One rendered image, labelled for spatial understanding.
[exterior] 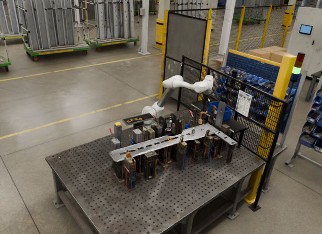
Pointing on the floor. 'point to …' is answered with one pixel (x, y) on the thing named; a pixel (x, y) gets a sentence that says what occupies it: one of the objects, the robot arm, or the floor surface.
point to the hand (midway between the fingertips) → (204, 109)
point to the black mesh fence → (239, 116)
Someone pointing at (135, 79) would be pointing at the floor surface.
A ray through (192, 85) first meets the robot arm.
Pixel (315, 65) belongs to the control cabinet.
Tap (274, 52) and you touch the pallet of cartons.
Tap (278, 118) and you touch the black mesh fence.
